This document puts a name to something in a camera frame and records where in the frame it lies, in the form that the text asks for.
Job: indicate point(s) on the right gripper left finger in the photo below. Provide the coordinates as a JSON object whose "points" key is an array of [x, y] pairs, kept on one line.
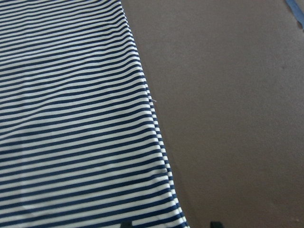
{"points": [[126, 224]]}

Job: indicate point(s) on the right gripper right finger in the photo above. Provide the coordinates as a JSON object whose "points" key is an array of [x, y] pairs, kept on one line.
{"points": [[215, 224]]}

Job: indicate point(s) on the navy white striped polo shirt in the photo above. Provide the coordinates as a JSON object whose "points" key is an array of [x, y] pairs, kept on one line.
{"points": [[80, 145]]}

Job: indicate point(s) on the brown paper table cover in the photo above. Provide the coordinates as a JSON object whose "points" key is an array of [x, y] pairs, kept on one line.
{"points": [[227, 81]]}

